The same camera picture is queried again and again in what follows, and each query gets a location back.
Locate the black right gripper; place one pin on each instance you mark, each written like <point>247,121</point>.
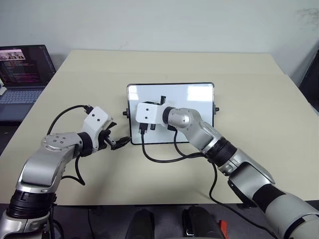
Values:
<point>150,102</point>

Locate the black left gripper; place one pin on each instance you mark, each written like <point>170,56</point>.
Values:
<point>102,139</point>

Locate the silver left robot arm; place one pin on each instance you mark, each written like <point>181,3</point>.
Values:
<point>45,161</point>

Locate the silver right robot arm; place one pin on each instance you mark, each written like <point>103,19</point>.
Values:
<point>224,154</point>

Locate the black framed whiteboard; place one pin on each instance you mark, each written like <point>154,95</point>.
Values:
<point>189,97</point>

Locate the open grey laptop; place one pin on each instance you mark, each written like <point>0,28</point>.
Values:
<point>17,74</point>

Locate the dark rounded shape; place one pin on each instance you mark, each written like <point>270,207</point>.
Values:
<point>199,221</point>

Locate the black chair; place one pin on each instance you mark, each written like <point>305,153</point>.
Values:
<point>310,79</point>

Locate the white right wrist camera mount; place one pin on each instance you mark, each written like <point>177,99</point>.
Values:
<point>149,113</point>

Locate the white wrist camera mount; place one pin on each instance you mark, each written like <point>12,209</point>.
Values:
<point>96,119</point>
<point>149,113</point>

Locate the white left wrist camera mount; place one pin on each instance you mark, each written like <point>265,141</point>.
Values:
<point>96,119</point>

